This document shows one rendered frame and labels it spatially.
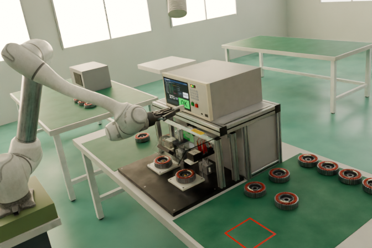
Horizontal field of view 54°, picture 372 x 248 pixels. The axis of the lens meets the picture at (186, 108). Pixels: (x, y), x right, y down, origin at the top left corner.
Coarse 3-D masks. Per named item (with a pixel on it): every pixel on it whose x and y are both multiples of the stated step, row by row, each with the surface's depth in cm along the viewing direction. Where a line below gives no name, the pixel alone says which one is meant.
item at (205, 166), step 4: (204, 160) 211; (200, 164) 208; (204, 164) 206; (208, 164) 206; (212, 164) 206; (200, 168) 210; (204, 168) 206; (212, 168) 207; (204, 172) 207; (208, 172) 206; (212, 172) 207
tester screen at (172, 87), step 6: (168, 84) 214; (174, 84) 208; (180, 84) 203; (186, 84) 198; (168, 90) 216; (174, 90) 210; (180, 90) 205; (186, 90) 200; (168, 96) 218; (174, 96) 212; (180, 96) 207; (186, 108) 205
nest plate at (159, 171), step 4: (148, 164) 224; (152, 164) 223; (172, 164) 220; (176, 164) 219; (152, 168) 218; (156, 168) 218; (160, 168) 217; (164, 168) 216; (168, 168) 216; (172, 168) 216; (156, 172) 215; (160, 172) 213; (164, 172) 214
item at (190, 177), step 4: (180, 172) 203; (184, 172) 204; (188, 172) 204; (192, 172) 201; (176, 176) 200; (180, 176) 199; (184, 176) 200; (188, 176) 197; (192, 176) 198; (180, 180) 197; (184, 180) 196; (188, 180) 196; (192, 180) 198
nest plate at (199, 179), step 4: (196, 176) 204; (200, 176) 203; (168, 180) 204; (172, 180) 202; (176, 180) 202; (196, 180) 199; (200, 180) 199; (204, 180) 200; (176, 184) 198; (180, 184) 197; (184, 184) 197; (188, 184) 196; (192, 184) 196; (196, 184) 197; (180, 188) 194; (184, 188) 193; (188, 188) 195
